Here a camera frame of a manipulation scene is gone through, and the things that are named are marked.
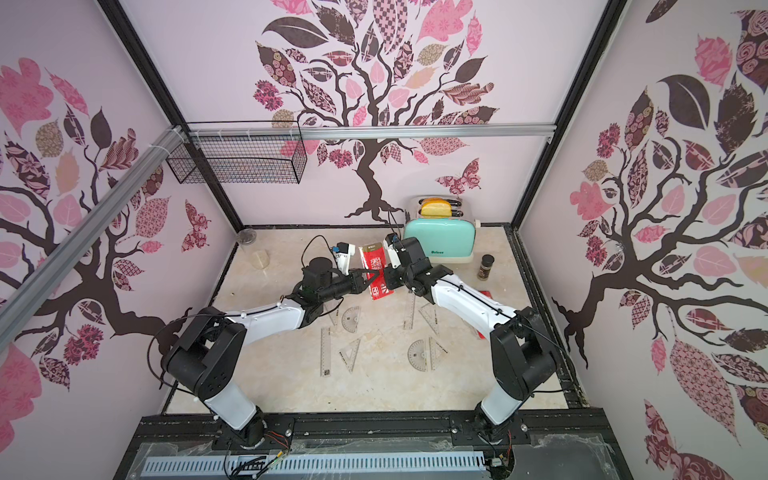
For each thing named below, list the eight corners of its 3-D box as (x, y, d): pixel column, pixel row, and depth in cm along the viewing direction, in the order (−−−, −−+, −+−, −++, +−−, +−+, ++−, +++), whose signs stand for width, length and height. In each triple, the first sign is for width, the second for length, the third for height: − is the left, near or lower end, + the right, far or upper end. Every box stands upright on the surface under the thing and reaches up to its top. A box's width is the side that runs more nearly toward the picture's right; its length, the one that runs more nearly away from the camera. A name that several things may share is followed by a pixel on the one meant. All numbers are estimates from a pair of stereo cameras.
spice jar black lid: (478, 282, 104) (484, 265, 97) (475, 270, 108) (481, 253, 100) (489, 282, 104) (496, 265, 97) (486, 270, 108) (492, 253, 100)
